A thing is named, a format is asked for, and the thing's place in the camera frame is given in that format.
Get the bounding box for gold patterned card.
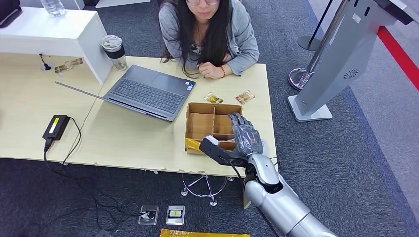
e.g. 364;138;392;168
54;58;84;74

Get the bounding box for person's left hand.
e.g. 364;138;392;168
198;62;225;79

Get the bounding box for desk grommet with black cable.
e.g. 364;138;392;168
39;53;53;72

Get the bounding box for white desk shelf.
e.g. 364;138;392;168
0;7;114;85

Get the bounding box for black power adapter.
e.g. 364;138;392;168
42;114;71;141

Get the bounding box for grey open laptop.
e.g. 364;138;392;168
55;64;197;123

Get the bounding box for yellow taped floor panel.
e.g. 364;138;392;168
159;228;251;237

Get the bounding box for floor socket with yellow label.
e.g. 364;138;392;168
165;205;186;226

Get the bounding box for grey kiosk stand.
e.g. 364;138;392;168
287;0;419;122

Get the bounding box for pale wooden desk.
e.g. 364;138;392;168
0;52;103;162
65;56;280;210

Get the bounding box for clear water bottle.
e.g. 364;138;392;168
40;0;67;18

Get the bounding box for black device on shelf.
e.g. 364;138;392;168
0;0;23;29

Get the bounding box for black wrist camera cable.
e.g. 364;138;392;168
226;158;247;185

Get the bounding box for clear tumbler with black band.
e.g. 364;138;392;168
100;35;128;72

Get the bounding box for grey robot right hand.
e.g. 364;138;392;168
228;112;264;158

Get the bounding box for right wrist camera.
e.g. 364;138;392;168
199;135;249;168

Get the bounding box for person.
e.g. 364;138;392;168
158;0;260;79

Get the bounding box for black power adapter cable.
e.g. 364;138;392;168
42;116;155;231

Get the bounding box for yellow patterned ID card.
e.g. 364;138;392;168
235;90;256;105

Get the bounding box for brown divided cardboard box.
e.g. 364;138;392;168
184;102;244;155

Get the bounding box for chrome stool base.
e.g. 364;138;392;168
180;175;235;207

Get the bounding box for floor socket with plug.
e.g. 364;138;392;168
138;205;160;226

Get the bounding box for black stanchion post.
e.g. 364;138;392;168
297;0;334;51

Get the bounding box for chrome stanchion post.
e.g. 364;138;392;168
288;0;349;91

